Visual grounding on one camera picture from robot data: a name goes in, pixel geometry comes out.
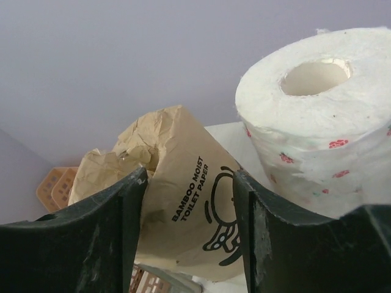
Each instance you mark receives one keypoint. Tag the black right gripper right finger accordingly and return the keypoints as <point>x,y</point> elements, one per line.
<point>287,248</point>

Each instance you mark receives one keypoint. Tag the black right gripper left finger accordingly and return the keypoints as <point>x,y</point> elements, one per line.
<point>87,247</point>

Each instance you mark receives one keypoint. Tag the brown printed roll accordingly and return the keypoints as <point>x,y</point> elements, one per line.
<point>137,146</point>

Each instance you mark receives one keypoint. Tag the white dotted paper roll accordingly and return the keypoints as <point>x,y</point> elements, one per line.
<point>318,114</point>

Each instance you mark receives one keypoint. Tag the orange plastic file organizer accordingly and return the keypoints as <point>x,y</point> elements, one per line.
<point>54,191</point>

